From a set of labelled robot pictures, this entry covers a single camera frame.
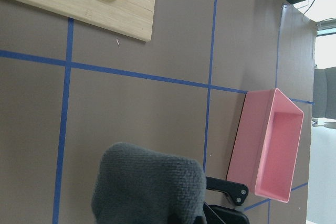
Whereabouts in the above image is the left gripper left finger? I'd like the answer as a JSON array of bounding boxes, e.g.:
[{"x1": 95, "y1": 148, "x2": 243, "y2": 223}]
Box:
[{"x1": 203, "y1": 203, "x2": 249, "y2": 224}]

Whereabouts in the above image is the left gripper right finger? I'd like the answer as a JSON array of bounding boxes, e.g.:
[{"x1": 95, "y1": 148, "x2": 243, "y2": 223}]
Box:
[{"x1": 206, "y1": 177, "x2": 248, "y2": 206}]

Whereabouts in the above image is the pink plastic bin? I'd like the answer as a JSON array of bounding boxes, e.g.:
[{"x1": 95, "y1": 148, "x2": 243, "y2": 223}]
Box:
[{"x1": 226, "y1": 88, "x2": 304, "y2": 203}]

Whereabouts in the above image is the grey cloth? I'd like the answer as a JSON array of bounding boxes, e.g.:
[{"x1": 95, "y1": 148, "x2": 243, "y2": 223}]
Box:
[{"x1": 91, "y1": 143, "x2": 206, "y2": 223}]

